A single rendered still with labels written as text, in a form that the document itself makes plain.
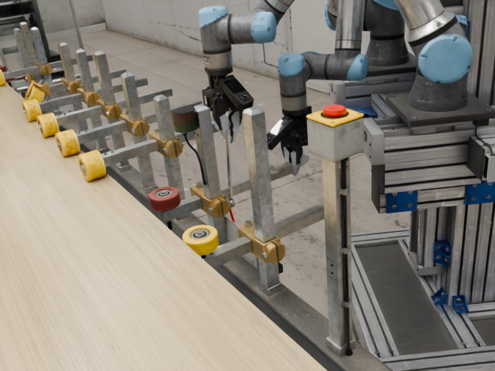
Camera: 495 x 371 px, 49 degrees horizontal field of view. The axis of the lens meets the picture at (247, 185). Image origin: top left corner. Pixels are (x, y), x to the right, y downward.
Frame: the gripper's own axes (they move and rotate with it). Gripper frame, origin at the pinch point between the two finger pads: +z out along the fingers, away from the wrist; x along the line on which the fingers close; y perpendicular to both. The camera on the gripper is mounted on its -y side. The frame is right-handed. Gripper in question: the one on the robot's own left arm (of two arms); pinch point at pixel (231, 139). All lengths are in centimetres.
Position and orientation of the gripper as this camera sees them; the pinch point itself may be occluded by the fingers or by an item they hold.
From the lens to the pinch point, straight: 150.5
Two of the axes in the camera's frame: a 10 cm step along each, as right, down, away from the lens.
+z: 1.0, 8.9, 4.4
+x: -8.3, 3.1, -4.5
